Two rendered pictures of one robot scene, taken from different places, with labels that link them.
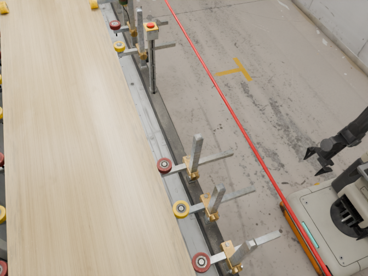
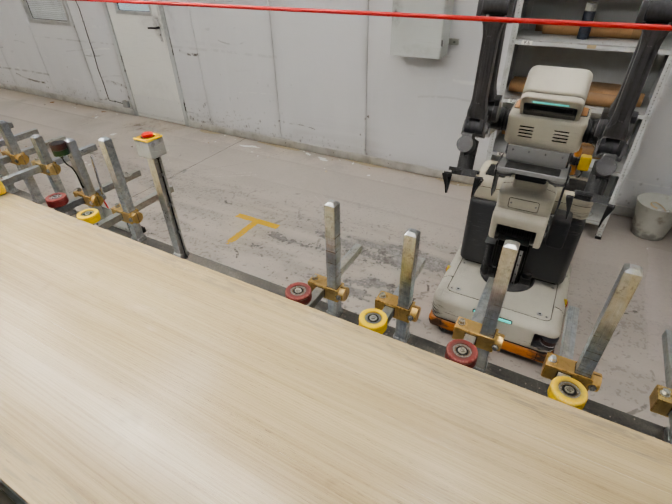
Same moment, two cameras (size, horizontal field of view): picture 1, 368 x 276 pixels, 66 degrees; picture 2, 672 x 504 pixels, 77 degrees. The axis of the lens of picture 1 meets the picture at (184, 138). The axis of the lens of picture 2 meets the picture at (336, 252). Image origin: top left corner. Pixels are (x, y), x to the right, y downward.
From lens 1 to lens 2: 0.72 m
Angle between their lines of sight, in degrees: 31
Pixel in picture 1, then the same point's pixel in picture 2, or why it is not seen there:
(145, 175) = (286, 317)
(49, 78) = not seen: outside the picture
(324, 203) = (474, 278)
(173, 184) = not seen: hidden behind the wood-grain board
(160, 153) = not seen: hidden behind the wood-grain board
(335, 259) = (537, 319)
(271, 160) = (376, 287)
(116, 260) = (359, 436)
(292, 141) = (378, 257)
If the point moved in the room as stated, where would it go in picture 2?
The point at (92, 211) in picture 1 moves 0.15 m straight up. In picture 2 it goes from (251, 410) to (241, 366)
